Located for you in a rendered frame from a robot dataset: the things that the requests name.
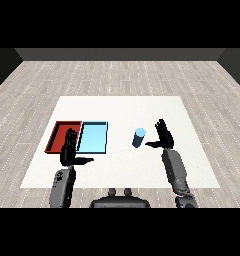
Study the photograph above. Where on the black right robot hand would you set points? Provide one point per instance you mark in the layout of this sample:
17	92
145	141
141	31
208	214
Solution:
165	138

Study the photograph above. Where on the small blue can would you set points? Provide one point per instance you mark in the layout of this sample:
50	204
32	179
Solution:
138	138

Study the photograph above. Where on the dark grey robot body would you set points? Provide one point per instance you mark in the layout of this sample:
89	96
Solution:
120	201

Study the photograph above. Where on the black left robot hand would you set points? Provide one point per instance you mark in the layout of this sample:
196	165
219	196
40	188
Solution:
68	153

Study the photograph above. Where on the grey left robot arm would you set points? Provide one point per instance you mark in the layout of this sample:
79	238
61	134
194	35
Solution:
62	188

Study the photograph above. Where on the red shallow open box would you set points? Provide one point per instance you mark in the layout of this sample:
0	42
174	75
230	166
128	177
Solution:
58	137

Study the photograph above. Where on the light blue shallow open box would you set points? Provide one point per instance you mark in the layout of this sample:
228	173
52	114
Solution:
92	137

